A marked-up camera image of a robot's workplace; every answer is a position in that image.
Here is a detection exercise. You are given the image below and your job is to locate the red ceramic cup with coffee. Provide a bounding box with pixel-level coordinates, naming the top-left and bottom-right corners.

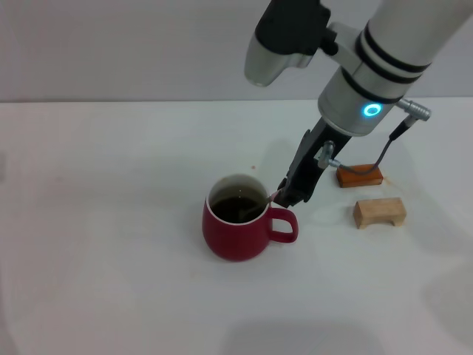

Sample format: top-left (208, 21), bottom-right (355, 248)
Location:
top-left (201, 173), bottom-right (299, 263)

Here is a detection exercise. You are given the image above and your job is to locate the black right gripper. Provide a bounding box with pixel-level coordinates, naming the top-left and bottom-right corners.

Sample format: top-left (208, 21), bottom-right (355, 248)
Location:
top-left (276, 117), bottom-right (352, 209)

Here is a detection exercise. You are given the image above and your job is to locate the light wooden arch block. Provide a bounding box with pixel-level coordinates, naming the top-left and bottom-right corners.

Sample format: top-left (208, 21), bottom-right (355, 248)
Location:
top-left (353, 197), bottom-right (408, 231)

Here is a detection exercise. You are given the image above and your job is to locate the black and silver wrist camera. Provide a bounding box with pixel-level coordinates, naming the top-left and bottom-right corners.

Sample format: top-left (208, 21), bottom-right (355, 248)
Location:
top-left (244, 0), bottom-right (339, 88)

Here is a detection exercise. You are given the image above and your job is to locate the pink handled metal spoon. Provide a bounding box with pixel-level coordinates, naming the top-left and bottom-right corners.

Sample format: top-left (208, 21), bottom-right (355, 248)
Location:
top-left (239, 190), bottom-right (278, 220)

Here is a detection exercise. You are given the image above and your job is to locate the grey cable with metal connectors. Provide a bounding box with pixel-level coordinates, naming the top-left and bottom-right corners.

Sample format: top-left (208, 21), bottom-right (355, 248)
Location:
top-left (313, 98), bottom-right (433, 177)

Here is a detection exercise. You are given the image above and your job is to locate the dark orange wooden block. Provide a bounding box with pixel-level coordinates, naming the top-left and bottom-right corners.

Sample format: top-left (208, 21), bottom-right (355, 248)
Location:
top-left (336, 163), bottom-right (384, 189)

